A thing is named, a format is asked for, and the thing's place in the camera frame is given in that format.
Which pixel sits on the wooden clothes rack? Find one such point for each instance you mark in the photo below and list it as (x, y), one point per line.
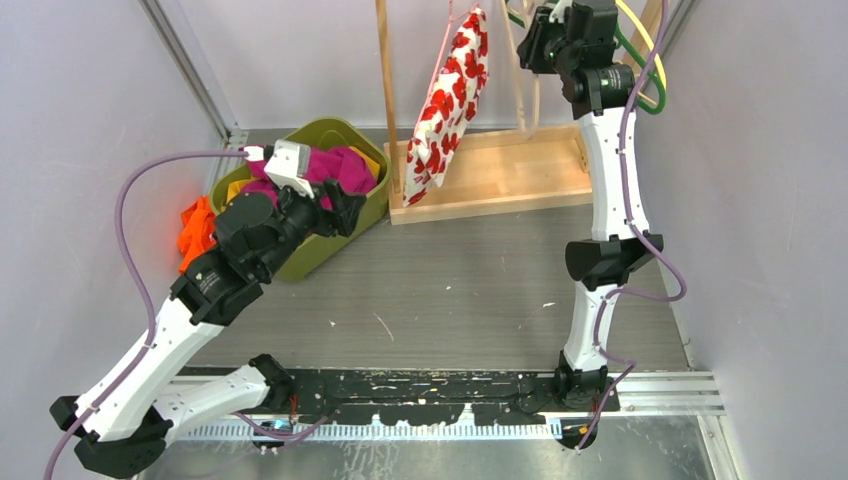
(500, 172)

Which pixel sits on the white red poppy garment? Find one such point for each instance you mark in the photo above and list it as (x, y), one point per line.
(451, 104)

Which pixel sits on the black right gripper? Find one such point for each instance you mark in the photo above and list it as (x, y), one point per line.
(528, 46)

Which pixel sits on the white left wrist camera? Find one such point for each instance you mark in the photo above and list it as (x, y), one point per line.
(288, 165)

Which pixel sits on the magenta dress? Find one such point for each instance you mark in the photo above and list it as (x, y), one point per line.
(324, 172)

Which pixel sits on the yellow pleated skirt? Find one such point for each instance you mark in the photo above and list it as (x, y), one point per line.
(371, 162)

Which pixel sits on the pink wire hanger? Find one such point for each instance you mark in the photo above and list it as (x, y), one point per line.
(456, 13)

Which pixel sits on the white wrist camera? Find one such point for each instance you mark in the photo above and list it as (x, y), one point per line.
(559, 11)
(288, 165)

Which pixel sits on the wooden hanger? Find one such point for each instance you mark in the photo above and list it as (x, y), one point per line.
(521, 15)

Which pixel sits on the green plastic bin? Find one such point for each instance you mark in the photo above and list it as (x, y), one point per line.
(325, 134)

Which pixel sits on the cream plastic hanger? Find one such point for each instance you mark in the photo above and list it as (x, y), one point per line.
(646, 25)

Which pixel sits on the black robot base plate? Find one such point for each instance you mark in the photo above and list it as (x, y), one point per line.
(432, 397)

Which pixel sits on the orange object behind bin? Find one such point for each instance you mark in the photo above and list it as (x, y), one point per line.
(196, 236)

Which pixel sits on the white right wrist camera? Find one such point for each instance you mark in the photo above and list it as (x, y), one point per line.
(559, 11)

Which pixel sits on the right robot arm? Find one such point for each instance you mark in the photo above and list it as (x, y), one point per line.
(621, 242)

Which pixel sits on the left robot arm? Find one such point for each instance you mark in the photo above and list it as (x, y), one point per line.
(124, 423)

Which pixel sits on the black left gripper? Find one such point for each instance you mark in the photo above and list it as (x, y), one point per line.
(346, 205)

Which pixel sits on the aluminium rail frame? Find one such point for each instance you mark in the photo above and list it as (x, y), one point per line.
(479, 293)

